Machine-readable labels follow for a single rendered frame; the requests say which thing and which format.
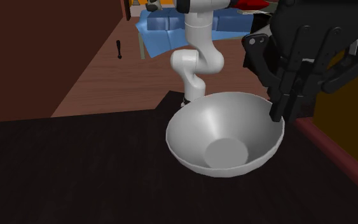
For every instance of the blue sofa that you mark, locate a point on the blue sofa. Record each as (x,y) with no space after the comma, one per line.
(163,29)

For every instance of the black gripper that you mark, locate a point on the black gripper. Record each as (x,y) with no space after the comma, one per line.
(318,15)

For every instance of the white bowl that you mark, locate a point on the white bowl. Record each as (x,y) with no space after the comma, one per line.
(222,130)

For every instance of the yellow cabinet with red base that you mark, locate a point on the yellow cabinet with red base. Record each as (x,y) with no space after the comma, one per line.
(346,124)

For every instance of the black slender object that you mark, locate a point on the black slender object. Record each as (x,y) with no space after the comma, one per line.
(119,49)

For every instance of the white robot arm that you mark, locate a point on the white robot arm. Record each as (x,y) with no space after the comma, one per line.
(198,34)

